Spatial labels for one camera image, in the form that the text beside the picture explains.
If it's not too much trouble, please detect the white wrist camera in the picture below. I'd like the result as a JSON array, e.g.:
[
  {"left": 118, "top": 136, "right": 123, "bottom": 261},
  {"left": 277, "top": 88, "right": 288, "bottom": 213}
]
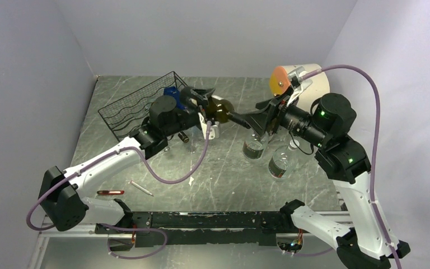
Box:
[
  {"left": 287, "top": 66, "right": 312, "bottom": 106},
  {"left": 198, "top": 112, "right": 220, "bottom": 140}
]

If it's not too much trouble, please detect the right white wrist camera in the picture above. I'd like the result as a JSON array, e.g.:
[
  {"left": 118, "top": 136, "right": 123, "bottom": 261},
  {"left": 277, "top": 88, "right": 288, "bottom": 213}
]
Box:
[{"left": 287, "top": 66, "right": 312, "bottom": 106}]

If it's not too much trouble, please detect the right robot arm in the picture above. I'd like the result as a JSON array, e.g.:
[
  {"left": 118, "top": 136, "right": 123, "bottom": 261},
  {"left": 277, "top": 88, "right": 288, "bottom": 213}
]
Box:
[{"left": 240, "top": 93, "right": 410, "bottom": 268}]

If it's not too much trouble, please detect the dark green wine bottle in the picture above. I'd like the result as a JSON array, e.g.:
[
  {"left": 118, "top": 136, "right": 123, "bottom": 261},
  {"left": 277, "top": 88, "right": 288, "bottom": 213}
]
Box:
[{"left": 205, "top": 97, "right": 251, "bottom": 129}]

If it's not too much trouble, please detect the black wire wine rack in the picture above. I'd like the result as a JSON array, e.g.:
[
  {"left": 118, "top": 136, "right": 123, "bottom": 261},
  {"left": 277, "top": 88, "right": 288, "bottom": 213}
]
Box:
[{"left": 98, "top": 71, "right": 188, "bottom": 141}]

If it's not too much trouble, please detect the clear round bottle dark label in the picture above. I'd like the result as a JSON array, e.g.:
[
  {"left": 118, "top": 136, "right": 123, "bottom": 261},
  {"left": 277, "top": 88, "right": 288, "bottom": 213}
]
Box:
[{"left": 268, "top": 139, "right": 300, "bottom": 179}]

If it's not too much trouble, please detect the white pen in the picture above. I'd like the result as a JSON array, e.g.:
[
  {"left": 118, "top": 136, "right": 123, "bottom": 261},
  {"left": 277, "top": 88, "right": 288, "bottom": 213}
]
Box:
[{"left": 129, "top": 180, "right": 154, "bottom": 197}]

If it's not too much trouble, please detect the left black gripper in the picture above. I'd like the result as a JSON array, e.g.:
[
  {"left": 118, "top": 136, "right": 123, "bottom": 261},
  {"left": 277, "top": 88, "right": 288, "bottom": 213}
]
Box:
[{"left": 163, "top": 89, "right": 220, "bottom": 137}]

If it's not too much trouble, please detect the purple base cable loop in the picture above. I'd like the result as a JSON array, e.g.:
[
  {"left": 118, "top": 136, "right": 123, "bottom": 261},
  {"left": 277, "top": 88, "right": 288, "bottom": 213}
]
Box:
[{"left": 100, "top": 223, "right": 169, "bottom": 260}]

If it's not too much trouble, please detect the cream cylinder orange face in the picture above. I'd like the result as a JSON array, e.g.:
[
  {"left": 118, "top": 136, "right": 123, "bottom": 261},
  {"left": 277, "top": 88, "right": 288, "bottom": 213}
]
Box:
[{"left": 269, "top": 63, "right": 330, "bottom": 111}]

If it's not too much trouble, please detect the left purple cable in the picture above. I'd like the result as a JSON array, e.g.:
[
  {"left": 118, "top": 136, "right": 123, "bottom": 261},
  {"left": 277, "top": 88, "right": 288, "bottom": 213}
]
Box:
[{"left": 26, "top": 120, "right": 213, "bottom": 231}]

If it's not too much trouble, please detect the small dark bottle cap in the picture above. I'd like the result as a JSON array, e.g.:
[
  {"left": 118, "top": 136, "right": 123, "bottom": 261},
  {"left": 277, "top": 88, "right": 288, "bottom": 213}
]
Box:
[{"left": 177, "top": 132, "right": 190, "bottom": 143}]

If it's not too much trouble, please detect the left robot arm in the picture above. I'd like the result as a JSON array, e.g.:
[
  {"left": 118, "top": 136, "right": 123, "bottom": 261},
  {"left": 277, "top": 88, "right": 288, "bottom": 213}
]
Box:
[{"left": 26, "top": 86, "right": 218, "bottom": 233}]

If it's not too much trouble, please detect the red pen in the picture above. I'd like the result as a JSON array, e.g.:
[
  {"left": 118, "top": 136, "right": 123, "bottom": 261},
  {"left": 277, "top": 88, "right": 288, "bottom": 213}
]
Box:
[{"left": 96, "top": 190, "right": 125, "bottom": 196}]

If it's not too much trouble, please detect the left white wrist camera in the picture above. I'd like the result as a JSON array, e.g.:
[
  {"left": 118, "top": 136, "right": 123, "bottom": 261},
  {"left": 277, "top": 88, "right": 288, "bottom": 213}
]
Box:
[{"left": 198, "top": 112, "right": 220, "bottom": 140}]

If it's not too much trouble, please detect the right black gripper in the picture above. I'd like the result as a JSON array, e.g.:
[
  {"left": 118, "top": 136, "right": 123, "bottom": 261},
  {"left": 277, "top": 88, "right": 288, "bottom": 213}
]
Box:
[{"left": 240, "top": 85, "right": 329, "bottom": 148}]

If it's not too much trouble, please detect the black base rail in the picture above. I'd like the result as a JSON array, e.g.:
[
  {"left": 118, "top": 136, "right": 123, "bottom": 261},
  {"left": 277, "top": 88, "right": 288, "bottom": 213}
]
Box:
[{"left": 94, "top": 211, "right": 298, "bottom": 248}]

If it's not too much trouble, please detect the clear round bottle silver cap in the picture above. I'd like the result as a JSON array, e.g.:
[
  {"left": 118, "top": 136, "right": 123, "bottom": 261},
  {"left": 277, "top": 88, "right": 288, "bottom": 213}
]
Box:
[{"left": 242, "top": 131, "right": 269, "bottom": 161}]

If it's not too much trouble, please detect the blue square bottle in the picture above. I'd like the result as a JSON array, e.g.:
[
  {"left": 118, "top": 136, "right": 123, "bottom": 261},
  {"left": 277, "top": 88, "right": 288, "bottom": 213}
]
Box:
[{"left": 163, "top": 86, "right": 186, "bottom": 110}]

